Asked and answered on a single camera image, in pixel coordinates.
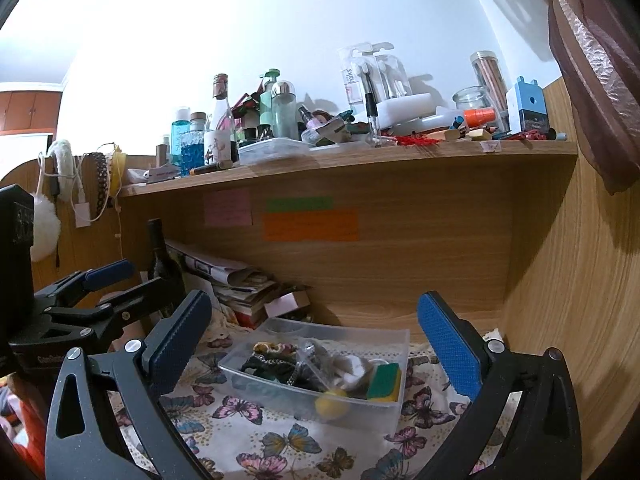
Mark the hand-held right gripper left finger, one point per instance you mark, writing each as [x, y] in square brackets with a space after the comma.
[175, 345]

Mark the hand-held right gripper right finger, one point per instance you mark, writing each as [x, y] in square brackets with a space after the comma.
[450, 345]

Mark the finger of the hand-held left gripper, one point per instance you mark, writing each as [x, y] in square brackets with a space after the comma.
[125, 312]
[107, 272]

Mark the green yellow sponge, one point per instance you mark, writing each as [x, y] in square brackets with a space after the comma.
[384, 382]

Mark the patterned scrunchie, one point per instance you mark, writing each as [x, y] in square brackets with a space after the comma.
[272, 347]

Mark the white cloth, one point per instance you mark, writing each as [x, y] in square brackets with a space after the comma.
[352, 367]

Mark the clear plastic storage box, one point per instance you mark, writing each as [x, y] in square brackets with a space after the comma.
[280, 400]

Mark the yellow ball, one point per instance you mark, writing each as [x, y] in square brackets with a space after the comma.
[332, 404]

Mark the clear plastic bag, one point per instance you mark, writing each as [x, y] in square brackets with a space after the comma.
[312, 355]

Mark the white fluffy earmuffs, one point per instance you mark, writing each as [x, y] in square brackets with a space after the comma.
[45, 225]

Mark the dark wine bottle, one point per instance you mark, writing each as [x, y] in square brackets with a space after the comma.
[157, 255]

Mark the white charger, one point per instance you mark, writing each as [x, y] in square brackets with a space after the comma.
[82, 215]

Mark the stack of books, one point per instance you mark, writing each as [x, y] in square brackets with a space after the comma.
[250, 305]

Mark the rolled newspaper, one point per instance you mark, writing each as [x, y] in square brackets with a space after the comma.
[215, 267]

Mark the brown braided headband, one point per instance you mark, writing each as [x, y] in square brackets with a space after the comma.
[101, 180]

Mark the yellow headband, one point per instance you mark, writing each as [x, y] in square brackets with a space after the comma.
[117, 170]

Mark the small pink box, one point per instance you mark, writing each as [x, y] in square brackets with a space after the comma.
[287, 304]

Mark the brown tube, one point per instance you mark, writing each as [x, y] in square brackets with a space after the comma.
[161, 155]

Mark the pink sticky note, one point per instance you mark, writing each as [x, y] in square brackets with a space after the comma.
[227, 207]

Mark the black gold marker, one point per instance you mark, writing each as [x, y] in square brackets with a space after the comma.
[212, 167]

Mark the faceted glass bottle blue liquid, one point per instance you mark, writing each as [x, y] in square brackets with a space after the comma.
[195, 152]

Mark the orange clothing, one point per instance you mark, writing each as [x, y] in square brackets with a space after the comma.
[27, 425]

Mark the wooden cabinet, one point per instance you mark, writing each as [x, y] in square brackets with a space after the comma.
[30, 110]

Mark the butterfly printed cloth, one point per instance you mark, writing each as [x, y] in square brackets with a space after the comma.
[280, 455]

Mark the tall blue liquid bottle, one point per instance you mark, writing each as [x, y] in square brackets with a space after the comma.
[179, 135]

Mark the orange sticky note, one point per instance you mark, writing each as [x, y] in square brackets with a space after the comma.
[311, 226]

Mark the clear glass bottle picture label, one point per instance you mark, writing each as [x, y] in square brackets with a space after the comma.
[220, 130]

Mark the green sticky note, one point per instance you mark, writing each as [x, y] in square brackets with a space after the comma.
[300, 203]

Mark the clear rectangular plastic case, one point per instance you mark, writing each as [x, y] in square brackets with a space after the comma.
[275, 151]

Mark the wooden shelf board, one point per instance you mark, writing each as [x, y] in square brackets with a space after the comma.
[350, 157]

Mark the orange capped bottle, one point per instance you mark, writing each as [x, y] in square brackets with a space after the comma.
[479, 117]

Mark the mint green pump bottle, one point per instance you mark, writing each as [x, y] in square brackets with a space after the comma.
[267, 105]

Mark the clear vial black cap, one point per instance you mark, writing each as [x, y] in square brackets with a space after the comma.
[372, 120]

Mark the clear bottle silver cap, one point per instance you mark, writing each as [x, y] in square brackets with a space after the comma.
[285, 110]

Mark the white foam block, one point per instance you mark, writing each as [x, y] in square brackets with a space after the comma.
[405, 107]

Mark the glass jar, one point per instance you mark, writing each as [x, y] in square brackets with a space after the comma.
[472, 100]

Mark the blue pencil sharpener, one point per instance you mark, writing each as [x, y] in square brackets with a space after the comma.
[527, 107]

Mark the pink perfume bottle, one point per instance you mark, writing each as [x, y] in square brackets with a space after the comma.
[312, 127]

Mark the clear cylinder of pencils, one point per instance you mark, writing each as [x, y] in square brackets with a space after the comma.
[487, 77]

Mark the clear blister pack black brush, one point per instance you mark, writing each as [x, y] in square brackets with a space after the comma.
[357, 80]

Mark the brown curtain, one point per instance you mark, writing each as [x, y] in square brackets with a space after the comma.
[595, 75]

